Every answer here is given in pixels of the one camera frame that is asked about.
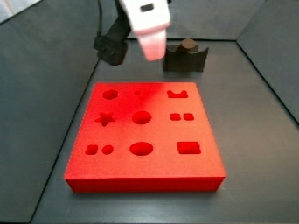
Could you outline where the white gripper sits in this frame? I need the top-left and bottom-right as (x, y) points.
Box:
(118, 0), (170, 61)

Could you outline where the dark grey cradle fixture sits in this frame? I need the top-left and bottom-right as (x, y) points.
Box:
(162, 45), (209, 72)

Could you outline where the red foam shape-hole block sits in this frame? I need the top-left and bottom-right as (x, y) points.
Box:
(64, 82), (227, 193)

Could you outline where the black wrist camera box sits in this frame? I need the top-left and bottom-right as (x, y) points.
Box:
(92, 17), (133, 67)

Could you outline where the brown oval cylinder peg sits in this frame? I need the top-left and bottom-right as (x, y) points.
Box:
(176, 38), (197, 53)

